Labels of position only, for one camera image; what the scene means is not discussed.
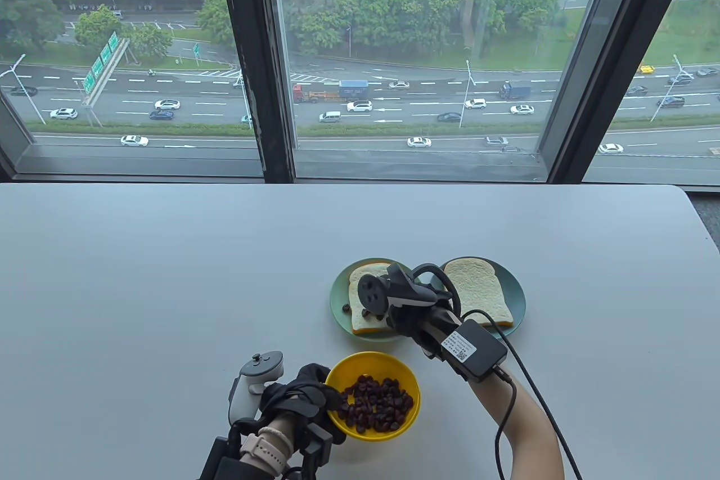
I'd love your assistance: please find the person's left hand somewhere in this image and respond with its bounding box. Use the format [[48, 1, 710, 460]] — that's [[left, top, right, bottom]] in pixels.
[[260, 363, 349, 446]]

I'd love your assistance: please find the person's right hand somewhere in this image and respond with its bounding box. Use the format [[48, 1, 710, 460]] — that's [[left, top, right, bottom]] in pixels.
[[386, 300, 469, 361]]

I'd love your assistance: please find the yellow bowl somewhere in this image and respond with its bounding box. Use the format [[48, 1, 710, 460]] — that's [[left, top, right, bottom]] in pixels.
[[325, 352, 421, 440]]

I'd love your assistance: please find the person's left forearm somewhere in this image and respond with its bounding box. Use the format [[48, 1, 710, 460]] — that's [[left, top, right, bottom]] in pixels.
[[260, 411, 298, 438]]

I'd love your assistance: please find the person's right forearm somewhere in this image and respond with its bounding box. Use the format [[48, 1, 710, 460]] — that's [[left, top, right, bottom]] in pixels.
[[468, 369, 565, 480]]

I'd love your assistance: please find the black and white hand controller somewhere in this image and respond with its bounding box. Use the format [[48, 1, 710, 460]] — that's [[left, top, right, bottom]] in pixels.
[[358, 262, 463, 330]]

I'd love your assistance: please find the white bread slice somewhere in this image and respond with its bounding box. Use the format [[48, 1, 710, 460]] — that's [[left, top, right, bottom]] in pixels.
[[442, 257, 516, 329], [348, 263, 401, 336]]

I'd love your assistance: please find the pile of dark dried berries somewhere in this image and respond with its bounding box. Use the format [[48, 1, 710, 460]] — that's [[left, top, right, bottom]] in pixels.
[[336, 374, 415, 436]]

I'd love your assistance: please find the teal plate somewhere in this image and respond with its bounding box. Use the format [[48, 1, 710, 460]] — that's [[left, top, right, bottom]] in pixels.
[[429, 257, 527, 338], [330, 258, 434, 342]]

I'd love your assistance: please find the beige strap wristwatch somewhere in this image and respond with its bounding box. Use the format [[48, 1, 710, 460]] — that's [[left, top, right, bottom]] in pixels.
[[238, 427, 295, 476]]

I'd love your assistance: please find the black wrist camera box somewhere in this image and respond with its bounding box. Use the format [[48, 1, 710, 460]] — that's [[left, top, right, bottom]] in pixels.
[[440, 318, 510, 384]]

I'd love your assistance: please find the short black cable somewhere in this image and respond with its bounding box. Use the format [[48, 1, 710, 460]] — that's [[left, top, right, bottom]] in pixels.
[[493, 366, 517, 480]]

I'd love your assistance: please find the dark window frame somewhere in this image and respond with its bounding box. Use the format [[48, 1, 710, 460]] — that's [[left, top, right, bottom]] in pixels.
[[0, 0, 720, 186]]

